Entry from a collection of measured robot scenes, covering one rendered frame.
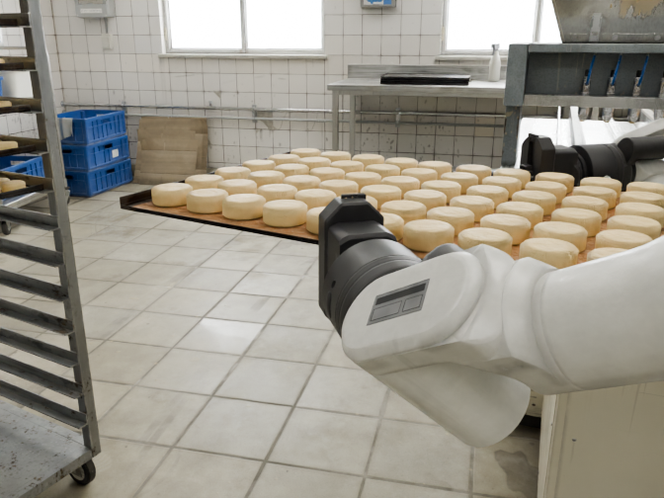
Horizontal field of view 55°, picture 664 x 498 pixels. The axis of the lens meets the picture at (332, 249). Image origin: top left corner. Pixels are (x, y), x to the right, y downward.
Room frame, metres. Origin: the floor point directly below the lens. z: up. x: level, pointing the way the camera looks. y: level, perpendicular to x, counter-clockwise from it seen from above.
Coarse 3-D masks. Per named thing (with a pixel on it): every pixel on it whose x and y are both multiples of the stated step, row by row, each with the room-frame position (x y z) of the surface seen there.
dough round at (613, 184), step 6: (582, 180) 0.82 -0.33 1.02; (588, 180) 0.81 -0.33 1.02; (594, 180) 0.81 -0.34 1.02; (600, 180) 0.81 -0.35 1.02; (606, 180) 0.81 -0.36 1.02; (612, 180) 0.81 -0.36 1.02; (600, 186) 0.79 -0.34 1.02; (606, 186) 0.79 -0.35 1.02; (612, 186) 0.79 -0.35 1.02; (618, 186) 0.79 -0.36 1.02; (618, 192) 0.79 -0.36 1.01
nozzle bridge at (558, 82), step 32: (512, 64) 1.74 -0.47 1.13; (544, 64) 1.79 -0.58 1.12; (576, 64) 1.77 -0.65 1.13; (608, 64) 1.74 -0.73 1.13; (640, 64) 1.71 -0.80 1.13; (512, 96) 1.73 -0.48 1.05; (544, 96) 1.74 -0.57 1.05; (576, 96) 1.72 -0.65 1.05; (640, 96) 1.71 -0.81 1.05; (512, 128) 1.83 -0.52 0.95; (512, 160) 1.83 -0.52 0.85
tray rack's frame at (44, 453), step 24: (0, 408) 1.63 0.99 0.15; (0, 432) 1.52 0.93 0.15; (24, 432) 1.52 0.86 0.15; (48, 432) 1.52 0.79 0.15; (72, 432) 1.51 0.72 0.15; (0, 456) 1.41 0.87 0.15; (24, 456) 1.41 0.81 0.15; (48, 456) 1.41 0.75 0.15; (72, 456) 1.41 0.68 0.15; (0, 480) 1.31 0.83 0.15; (24, 480) 1.31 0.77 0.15; (48, 480) 1.32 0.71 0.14
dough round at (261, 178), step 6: (252, 174) 0.85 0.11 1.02; (258, 174) 0.85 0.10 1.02; (264, 174) 0.85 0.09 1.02; (270, 174) 0.85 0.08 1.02; (276, 174) 0.85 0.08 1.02; (282, 174) 0.85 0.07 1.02; (252, 180) 0.83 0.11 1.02; (258, 180) 0.83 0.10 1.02; (264, 180) 0.82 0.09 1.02; (270, 180) 0.83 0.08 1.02; (276, 180) 0.83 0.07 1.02; (282, 180) 0.84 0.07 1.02; (258, 186) 0.83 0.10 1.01
